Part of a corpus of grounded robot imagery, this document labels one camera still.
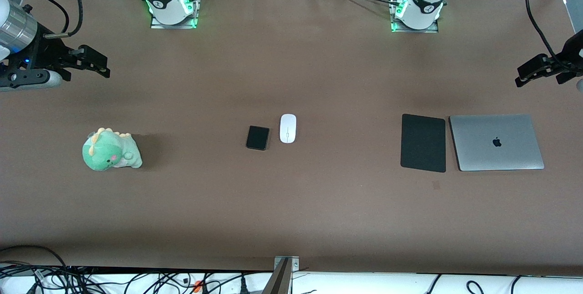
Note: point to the black smartphone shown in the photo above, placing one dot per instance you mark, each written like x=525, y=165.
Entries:
x=258, y=138

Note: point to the black mouse pad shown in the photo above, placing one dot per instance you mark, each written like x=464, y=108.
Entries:
x=423, y=143

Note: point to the green dinosaur plush toy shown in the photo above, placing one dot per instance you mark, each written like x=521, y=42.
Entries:
x=107, y=150

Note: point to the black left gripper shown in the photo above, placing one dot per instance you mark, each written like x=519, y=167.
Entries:
x=572, y=51

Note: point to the white computer mouse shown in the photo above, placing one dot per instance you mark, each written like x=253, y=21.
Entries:
x=288, y=128

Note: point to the silver apple laptop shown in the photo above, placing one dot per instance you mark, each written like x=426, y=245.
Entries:
x=496, y=142

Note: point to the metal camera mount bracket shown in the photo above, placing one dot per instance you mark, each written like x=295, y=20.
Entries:
x=283, y=276

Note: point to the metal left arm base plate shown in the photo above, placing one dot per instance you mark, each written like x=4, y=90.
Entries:
x=432, y=28

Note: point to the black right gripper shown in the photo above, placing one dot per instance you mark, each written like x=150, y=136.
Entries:
x=47, y=51

